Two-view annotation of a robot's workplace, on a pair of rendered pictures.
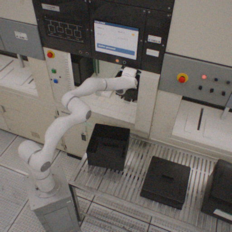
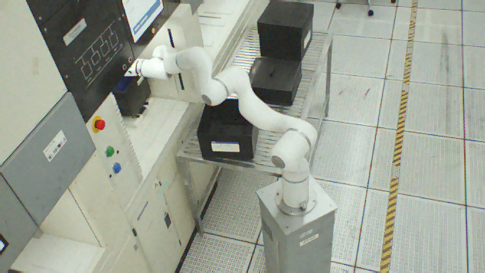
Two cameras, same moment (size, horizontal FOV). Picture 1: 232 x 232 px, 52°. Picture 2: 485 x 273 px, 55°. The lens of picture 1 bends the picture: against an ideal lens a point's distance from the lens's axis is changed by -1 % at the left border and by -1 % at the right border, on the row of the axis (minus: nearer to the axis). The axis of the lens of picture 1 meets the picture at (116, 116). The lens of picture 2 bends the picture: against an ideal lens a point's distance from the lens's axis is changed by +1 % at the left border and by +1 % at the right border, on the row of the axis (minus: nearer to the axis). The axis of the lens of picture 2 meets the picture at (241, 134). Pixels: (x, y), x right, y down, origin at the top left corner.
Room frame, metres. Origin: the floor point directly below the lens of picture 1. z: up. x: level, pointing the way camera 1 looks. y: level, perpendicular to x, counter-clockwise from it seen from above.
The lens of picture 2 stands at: (0.94, 1.78, 2.48)
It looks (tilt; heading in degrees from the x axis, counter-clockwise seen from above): 44 degrees down; 273
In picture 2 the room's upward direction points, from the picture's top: 7 degrees counter-clockwise
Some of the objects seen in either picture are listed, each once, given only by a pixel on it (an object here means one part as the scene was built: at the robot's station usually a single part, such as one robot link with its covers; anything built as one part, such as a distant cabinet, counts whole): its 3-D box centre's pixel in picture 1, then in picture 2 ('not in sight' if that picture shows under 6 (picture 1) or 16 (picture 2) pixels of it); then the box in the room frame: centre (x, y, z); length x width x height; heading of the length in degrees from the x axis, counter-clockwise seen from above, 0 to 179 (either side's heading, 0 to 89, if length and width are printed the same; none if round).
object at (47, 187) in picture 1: (44, 178); (295, 186); (0.80, 0.48, 0.85); 0.19 x 0.19 x 0.18
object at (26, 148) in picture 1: (34, 158); (290, 159); (0.82, 0.50, 1.07); 0.19 x 0.12 x 0.24; 49
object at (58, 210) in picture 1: (55, 206); (296, 243); (0.80, 0.48, 0.38); 0.28 x 0.28 x 0.76; 25
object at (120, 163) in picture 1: (108, 146); (229, 128); (1.09, 0.05, 0.85); 0.28 x 0.28 x 0.17; 80
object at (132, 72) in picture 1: (128, 74); (131, 66); (1.53, -0.09, 1.19); 0.11 x 0.10 x 0.07; 160
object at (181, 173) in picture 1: (166, 180); (273, 78); (0.83, -0.36, 0.83); 0.29 x 0.29 x 0.13; 71
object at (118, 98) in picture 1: (130, 94); (128, 109); (1.63, -0.12, 0.89); 0.22 x 0.21 x 0.04; 160
